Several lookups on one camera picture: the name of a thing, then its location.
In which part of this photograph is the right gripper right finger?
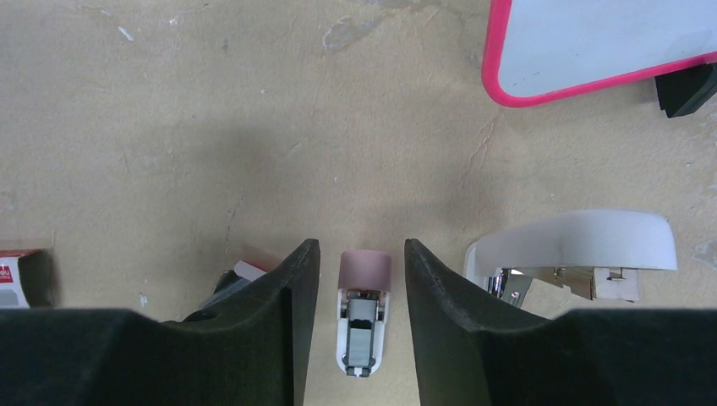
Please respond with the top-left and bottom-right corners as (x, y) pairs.
(404, 239), (716, 405)

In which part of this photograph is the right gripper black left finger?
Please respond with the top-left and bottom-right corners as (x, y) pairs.
(1, 239), (320, 405)

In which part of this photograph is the pink and white stapler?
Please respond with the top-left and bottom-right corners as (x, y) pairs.
(336, 250), (392, 378)

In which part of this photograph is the red staple box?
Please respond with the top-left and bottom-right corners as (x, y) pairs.
(1, 249), (56, 310)

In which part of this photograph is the red-framed whiteboard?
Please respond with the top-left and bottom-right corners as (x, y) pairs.
(481, 1), (716, 118)

